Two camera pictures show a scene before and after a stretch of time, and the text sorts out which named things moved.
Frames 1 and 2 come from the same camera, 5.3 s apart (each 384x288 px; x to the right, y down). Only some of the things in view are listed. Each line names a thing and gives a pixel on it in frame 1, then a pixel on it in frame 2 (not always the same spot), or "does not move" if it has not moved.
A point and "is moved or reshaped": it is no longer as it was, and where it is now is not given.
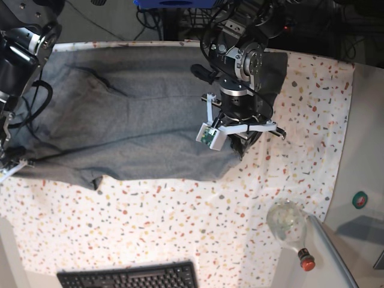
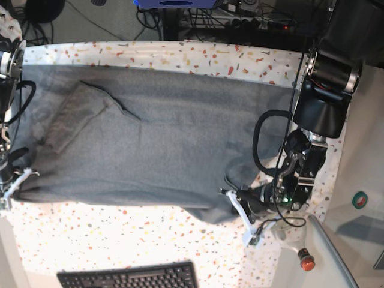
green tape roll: x=359 y=199 does not move
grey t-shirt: x=121 y=113 is moved or reshaped
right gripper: x=240 y=105 -> x=256 y=200
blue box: x=174 y=4 does not move
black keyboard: x=179 y=275 does not move
